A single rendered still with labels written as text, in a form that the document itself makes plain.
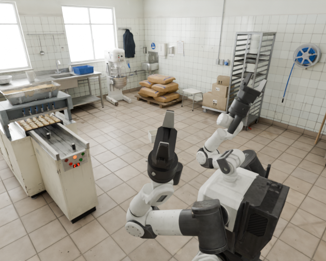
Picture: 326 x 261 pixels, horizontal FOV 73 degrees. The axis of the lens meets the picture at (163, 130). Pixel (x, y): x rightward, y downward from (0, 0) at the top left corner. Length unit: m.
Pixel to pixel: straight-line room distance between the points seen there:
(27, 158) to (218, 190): 2.39
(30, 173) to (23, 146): 0.35
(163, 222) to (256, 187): 0.38
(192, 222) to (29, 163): 2.41
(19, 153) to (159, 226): 2.23
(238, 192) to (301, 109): 4.22
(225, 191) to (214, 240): 0.19
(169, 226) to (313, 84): 4.35
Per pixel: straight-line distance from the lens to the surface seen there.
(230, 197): 0.89
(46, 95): 2.85
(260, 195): 0.93
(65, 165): 2.27
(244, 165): 1.08
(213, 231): 0.80
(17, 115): 2.84
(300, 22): 4.92
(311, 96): 4.95
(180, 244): 2.45
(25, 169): 2.99
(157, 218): 0.89
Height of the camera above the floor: 1.94
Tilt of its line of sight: 25 degrees down
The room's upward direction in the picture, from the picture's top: straight up
